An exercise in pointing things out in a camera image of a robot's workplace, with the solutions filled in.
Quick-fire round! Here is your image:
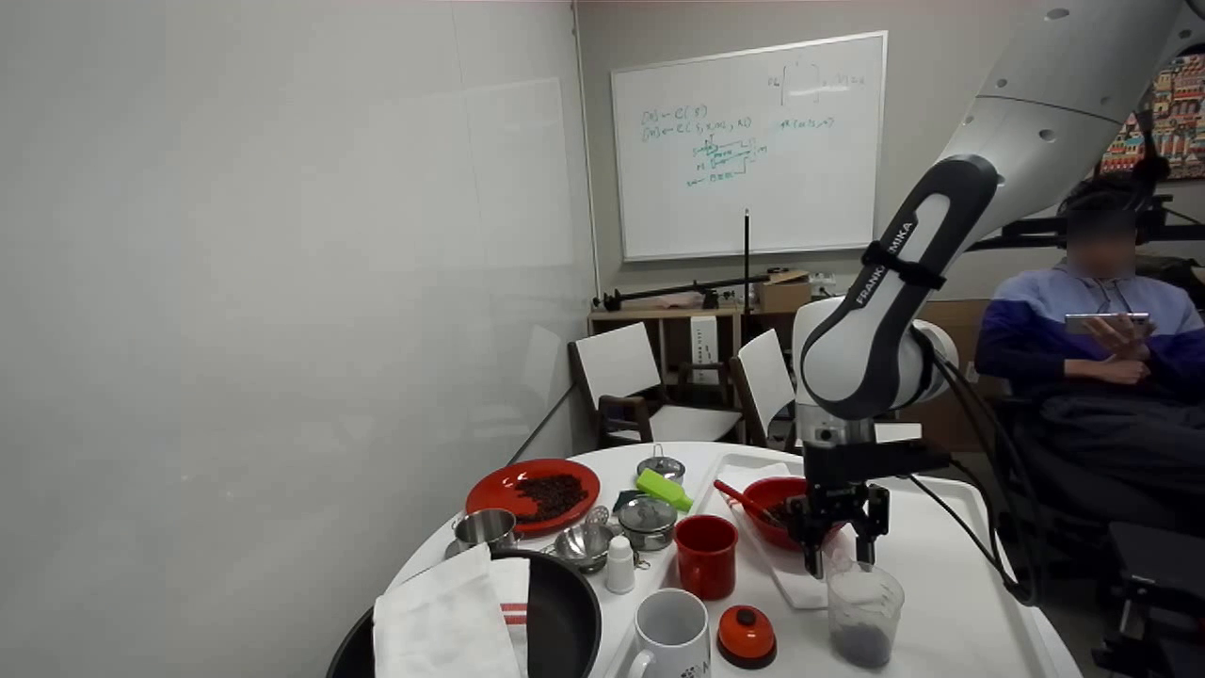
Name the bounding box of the clear plastic cup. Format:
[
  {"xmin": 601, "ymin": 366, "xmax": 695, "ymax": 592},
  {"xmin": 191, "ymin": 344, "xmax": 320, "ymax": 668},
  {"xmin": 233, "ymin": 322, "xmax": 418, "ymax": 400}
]
[{"xmin": 823, "ymin": 562, "xmax": 909, "ymax": 673}]

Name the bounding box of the white chair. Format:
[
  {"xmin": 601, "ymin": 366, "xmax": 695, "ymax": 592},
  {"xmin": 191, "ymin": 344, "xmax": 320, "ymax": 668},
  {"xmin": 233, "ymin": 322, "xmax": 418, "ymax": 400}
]
[
  {"xmin": 573, "ymin": 322, "xmax": 665, "ymax": 413},
  {"xmin": 733, "ymin": 324, "xmax": 803, "ymax": 445}
]

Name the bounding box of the small white bottle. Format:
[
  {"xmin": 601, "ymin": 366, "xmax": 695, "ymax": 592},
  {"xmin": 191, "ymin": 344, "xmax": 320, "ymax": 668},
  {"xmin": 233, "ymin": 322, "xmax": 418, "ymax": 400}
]
[{"xmin": 600, "ymin": 530, "xmax": 641, "ymax": 598}]

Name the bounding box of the seated person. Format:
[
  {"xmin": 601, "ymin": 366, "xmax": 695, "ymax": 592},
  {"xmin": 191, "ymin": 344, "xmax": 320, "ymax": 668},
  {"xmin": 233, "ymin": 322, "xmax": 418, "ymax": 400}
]
[{"xmin": 971, "ymin": 170, "xmax": 1205, "ymax": 530}]

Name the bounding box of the black office chair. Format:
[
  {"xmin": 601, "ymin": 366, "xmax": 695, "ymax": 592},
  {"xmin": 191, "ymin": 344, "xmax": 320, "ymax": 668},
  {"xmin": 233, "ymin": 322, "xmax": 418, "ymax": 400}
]
[{"xmin": 1091, "ymin": 518, "xmax": 1205, "ymax": 678}]

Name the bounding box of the small orange round lid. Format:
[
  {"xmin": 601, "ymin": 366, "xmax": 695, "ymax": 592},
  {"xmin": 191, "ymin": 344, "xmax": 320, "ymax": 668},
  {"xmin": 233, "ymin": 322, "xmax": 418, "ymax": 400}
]
[{"xmin": 713, "ymin": 603, "xmax": 778, "ymax": 672}]

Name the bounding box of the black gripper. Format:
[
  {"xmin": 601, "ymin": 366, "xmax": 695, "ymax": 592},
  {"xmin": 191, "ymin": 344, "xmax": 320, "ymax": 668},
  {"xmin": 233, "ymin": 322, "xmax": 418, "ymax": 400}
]
[{"xmin": 798, "ymin": 436, "xmax": 941, "ymax": 580}]

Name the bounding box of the black frying pan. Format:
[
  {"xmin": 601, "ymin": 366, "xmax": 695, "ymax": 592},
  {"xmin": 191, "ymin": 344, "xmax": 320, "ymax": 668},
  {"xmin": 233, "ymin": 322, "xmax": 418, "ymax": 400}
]
[{"xmin": 325, "ymin": 549, "xmax": 607, "ymax": 678}]

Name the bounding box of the colourful wall poster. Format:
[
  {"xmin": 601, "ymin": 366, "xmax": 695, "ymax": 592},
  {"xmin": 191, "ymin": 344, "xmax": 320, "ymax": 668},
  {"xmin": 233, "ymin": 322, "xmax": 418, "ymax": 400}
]
[{"xmin": 1091, "ymin": 51, "xmax": 1205, "ymax": 181}]

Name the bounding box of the white tray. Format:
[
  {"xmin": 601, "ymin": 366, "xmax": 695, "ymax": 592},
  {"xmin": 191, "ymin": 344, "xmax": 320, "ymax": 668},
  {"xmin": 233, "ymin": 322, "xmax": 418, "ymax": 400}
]
[{"xmin": 695, "ymin": 441, "xmax": 1083, "ymax": 678}]

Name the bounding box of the steel measuring cup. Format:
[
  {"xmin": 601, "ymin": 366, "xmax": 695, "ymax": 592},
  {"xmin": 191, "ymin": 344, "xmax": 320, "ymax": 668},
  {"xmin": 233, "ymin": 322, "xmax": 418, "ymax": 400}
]
[{"xmin": 550, "ymin": 518, "xmax": 617, "ymax": 580}]

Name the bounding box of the small steel cup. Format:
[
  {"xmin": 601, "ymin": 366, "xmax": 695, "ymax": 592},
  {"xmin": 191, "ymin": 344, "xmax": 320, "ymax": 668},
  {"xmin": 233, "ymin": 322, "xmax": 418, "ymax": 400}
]
[{"xmin": 450, "ymin": 506, "xmax": 518, "ymax": 558}]

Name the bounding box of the red plate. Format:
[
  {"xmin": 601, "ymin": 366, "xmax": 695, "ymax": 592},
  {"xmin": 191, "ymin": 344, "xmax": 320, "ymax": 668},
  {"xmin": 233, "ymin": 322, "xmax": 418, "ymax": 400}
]
[{"xmin": 462, "ymin": 457, "xmax": 607, "ymax": 541}]

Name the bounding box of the black tripod rod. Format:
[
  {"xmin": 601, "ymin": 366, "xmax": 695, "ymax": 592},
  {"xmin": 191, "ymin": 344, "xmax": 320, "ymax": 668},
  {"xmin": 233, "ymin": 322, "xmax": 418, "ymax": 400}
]
[{"xmin": 600, "ymin": 209, "xmax": 761, "ymax": 315}]

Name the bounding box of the white mug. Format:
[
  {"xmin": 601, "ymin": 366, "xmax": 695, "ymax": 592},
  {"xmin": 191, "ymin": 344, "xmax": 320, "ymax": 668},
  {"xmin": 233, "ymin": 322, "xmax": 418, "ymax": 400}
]
[{"xmin": 622, "ymin": 585, "xmax": 714, "ymax": 678}]

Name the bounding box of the red bowl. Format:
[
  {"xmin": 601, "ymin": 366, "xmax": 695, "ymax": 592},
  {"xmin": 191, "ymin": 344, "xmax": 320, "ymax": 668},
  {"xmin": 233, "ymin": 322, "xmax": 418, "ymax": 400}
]
[{"xmin": 738, "ymin": 476, "xmax": 822, "ymax": 554}]

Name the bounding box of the handheld tablet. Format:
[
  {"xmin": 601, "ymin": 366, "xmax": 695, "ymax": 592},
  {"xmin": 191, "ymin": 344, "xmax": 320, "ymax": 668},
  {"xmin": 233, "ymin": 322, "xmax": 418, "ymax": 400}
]
[{"xmin": 1060, "ymin": 310, "xmax": 1157, "ymax": 357}]

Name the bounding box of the red handled metal spoon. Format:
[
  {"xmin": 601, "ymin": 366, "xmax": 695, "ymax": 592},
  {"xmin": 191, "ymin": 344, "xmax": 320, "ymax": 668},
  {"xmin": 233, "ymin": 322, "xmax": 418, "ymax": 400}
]
[{"xmin": 708, "ymin": 476, "xmax": 782, "ymax": 528}]

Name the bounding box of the white cloth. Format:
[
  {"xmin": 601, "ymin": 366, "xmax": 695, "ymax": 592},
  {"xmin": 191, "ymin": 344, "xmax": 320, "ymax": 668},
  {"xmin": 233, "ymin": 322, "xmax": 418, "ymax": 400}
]
[{"xmin": 369, "ymin": 540, "xmax": 535, "ymax": 678}]

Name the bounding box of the whiteboard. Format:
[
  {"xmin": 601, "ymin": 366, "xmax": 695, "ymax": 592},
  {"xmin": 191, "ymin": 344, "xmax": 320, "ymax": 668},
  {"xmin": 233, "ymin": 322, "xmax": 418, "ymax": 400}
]
[{"xmin": 607, "ymin": 25, "xmax": 894, "ymax": 268}]

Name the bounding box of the cardboard box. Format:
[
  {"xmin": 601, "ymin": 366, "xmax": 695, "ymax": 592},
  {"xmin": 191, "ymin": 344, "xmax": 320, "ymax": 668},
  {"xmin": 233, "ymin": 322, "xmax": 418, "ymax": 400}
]
[{"xmin": 755, "ymin": 268, "xmax": 816, "ymax": 315}]

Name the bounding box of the red cup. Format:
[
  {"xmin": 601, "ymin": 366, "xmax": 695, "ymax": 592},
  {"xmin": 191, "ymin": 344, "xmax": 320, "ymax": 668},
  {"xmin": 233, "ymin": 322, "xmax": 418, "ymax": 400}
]
[{"xmin": 671, "ymin": 514, "xmax": 743, "ymax": 603}]

